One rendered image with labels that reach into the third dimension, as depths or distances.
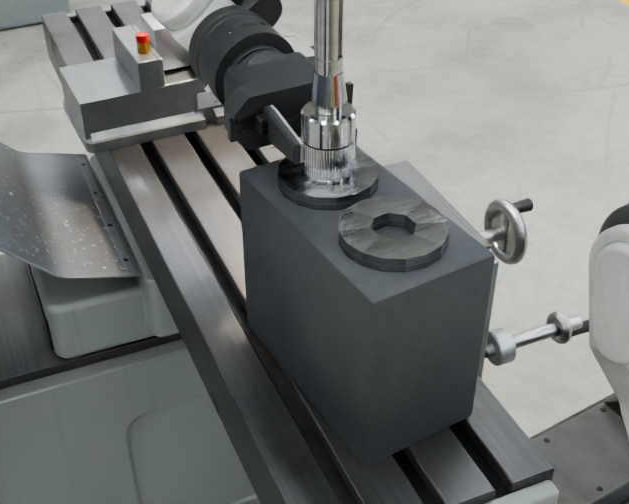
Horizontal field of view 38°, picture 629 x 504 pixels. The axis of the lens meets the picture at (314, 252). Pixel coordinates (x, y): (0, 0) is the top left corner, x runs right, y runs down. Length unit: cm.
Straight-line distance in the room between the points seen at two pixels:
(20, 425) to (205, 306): 39
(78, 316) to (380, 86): 247
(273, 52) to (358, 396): 33
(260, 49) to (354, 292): 29
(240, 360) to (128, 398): 40
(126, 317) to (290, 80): 48
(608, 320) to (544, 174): 208
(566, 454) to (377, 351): 65
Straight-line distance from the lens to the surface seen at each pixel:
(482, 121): 333
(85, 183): 134
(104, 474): 139
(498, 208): 162
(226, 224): 110
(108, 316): 121
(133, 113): 127
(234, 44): 89
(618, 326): 100
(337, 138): 78
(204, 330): 95
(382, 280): 71
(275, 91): 83
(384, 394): 77
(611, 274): 98
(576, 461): 134
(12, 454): 132
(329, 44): 75
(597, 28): 418
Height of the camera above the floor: 157
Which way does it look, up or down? 37 degrees down
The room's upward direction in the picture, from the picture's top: straight up
